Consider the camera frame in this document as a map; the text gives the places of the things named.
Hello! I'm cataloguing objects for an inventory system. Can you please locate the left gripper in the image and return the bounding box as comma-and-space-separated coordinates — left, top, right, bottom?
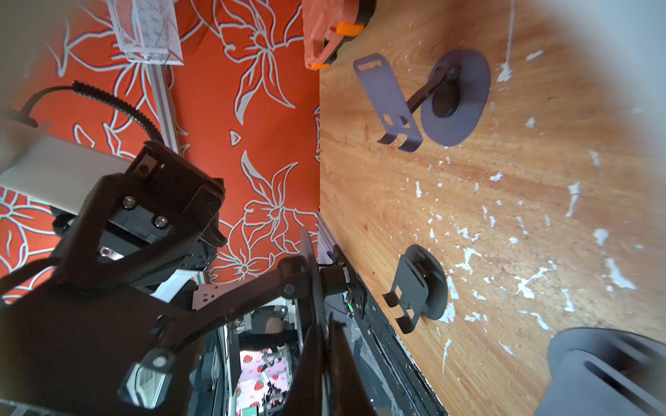
1, 142, 227, 299

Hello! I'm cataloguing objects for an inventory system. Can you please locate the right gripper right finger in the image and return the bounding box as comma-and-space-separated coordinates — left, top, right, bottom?
328, 319, 375, 416

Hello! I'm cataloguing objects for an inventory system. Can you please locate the dark grey phone stand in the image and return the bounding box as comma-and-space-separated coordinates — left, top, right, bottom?
1, 232, 325, 415
383, 244, 449, 334

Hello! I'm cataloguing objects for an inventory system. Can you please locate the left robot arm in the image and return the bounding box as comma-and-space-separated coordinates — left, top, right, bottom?
1, 135, 370, 329

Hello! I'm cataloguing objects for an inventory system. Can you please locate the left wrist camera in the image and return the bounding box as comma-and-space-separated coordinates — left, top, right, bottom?
1, 120, 130, 214

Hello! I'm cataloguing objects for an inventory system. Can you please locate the purple phone stand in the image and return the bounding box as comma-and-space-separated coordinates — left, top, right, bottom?
353, 50, 491, 153
535, 328, 665, 415

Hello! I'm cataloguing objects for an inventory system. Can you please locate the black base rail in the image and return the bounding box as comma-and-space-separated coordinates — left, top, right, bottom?
317, 244, 447, 415

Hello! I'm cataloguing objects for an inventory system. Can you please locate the orange tool case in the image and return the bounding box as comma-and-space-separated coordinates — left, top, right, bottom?
301, 0, 376, 71

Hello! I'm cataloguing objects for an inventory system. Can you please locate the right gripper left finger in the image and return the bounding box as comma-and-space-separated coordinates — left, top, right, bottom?
283, 325, 331, 415

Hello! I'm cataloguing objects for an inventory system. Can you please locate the clear plastic bin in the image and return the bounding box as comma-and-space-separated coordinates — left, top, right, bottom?
106, 0, 184, 66

